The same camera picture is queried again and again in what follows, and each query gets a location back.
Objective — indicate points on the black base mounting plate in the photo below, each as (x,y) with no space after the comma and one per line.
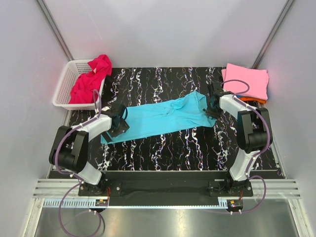
(166,188)

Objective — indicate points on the black marbled table mat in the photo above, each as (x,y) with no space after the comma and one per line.
(194,149)

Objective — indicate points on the aluminium frame rail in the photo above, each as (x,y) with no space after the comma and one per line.
(275,188)

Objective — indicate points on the red t shirt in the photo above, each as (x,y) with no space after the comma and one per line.
(82,91)

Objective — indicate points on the white plastic basket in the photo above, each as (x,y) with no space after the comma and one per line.
(70,74)

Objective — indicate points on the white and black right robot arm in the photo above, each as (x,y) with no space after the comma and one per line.
(254,134)

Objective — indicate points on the cyan t shirt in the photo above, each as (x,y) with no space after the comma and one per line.
(164,117)

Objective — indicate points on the pink folded t shirt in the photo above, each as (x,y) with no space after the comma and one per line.
(256,79)

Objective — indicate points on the white slotted cable duct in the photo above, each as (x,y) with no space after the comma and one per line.
(79,202)

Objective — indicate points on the orange folded t shirt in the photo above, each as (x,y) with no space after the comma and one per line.
(253,99)

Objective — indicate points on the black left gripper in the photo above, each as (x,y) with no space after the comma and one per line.
(122,128)

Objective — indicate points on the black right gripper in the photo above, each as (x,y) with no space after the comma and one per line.
(210,113)

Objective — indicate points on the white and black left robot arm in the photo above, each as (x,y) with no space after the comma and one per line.
(70,149)

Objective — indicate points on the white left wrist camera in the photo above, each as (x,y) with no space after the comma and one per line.
(105,108)

